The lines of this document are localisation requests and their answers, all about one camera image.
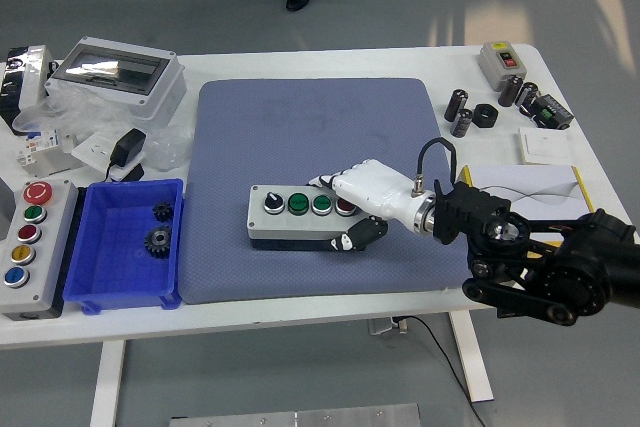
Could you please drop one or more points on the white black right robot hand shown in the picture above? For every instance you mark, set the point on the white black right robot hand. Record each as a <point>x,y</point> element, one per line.
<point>375,187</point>

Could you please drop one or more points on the grey four-button control box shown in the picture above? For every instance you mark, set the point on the grey four-button control box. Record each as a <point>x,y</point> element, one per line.
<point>270,229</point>

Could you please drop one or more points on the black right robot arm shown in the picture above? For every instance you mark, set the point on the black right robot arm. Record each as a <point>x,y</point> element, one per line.
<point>575,277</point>

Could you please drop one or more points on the grey five-button control box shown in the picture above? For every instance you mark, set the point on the grey five-button control box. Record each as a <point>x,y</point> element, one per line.
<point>50,257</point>

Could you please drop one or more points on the black cylindrical capacitor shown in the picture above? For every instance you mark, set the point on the black cylindrical capacitor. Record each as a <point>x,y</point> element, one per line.
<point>526,97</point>
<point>509,92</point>
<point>456,106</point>
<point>461,123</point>

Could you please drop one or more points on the black hex nut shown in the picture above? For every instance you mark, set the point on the black hex nut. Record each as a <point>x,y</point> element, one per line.
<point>486,115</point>

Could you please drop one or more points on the blue-grey mat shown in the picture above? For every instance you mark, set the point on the blue-grey mat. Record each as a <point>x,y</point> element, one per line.
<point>250,137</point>

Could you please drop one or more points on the yellow white carton box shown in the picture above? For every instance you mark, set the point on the yellow white carton box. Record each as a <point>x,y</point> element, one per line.
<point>530,182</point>

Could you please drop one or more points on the black module with green terminal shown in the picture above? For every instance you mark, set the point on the black module with green terminal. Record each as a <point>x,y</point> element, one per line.
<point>552,112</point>

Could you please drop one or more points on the white table leg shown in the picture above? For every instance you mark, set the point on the white table leg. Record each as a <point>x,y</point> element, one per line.
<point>107,387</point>
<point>472,362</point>

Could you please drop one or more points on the small black gear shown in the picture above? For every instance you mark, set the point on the small black gear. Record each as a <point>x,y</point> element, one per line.
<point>162,211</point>

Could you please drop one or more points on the large black gear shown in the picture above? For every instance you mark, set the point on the large black gear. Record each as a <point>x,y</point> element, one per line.
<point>159,242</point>

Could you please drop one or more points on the silver metal plate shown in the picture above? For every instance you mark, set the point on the silver metal plate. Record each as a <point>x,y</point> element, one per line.
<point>300,417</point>

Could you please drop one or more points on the black power adapter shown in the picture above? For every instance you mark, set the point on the black power adapter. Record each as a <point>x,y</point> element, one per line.
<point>127,144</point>

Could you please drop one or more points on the blue plastic bin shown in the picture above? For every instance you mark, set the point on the blue plastic bin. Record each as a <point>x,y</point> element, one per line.
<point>115,267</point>

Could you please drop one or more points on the clear plastic bag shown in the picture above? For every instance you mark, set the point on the clear plastic bag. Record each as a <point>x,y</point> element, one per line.
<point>85,112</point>

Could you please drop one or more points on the white circuit breaker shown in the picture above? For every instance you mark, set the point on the white circuit breaker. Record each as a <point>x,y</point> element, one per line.
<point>42,139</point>

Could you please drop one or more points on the grey black electrical device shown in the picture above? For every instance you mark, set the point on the grey black electrical device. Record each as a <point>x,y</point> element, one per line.
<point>35,77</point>

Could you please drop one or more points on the grey two-button switch box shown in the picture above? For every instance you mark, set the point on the grey two-button switch box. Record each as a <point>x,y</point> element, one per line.
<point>492,67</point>

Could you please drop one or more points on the white wall switch plate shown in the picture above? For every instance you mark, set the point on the white wall switch plate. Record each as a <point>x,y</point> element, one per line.
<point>542,145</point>

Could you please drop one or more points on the grey enclosure with clear lid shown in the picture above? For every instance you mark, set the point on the grey enclosure with clear lid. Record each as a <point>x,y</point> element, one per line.
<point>160,87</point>

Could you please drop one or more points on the white wall socket plate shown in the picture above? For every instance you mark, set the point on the white wall socket plate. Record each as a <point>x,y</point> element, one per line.
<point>92,147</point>

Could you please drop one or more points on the silver metal bracket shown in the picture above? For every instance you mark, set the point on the silver metal bracket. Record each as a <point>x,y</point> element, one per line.
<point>55,164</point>

